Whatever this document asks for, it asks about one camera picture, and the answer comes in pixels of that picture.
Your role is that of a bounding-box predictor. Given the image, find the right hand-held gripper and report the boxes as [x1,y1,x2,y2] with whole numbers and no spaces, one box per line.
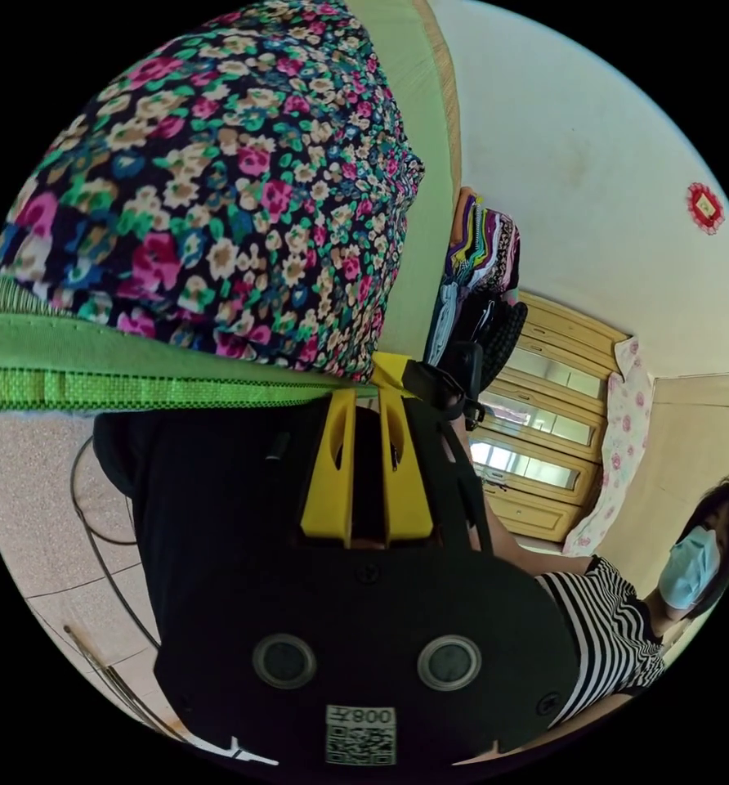
[371,342,487,432]

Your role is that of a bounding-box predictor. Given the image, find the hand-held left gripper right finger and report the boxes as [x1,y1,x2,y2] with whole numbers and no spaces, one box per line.
[378,387,432,545]

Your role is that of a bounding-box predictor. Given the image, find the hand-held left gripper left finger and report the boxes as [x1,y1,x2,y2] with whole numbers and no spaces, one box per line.
[300,389,358,549]

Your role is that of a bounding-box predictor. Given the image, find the floral patterned pants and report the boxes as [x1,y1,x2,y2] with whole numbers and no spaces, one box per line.
[0,0,426,384]

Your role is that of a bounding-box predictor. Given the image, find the person's right forearm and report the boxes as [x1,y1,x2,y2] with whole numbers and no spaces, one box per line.
[478,484,596,579]

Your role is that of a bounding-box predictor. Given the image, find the pile of clothes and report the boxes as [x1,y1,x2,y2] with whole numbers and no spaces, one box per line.
[424,186,529,400]

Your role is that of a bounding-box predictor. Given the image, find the yellow wooden cupboard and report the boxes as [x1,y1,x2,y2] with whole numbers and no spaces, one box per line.
[467,289,637,548]

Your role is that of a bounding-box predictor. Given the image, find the floral pink curtain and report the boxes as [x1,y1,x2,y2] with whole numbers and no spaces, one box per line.
[561,335,655,558]

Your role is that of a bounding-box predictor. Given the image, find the person's body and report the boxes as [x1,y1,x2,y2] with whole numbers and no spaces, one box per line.
[533,472,729,732]

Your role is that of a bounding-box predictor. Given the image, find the black cable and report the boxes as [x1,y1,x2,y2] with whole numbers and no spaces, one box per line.
[69,433,162,650]

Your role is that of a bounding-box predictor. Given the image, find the red wall ornament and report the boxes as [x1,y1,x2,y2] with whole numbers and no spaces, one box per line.
[685,181,728,236]

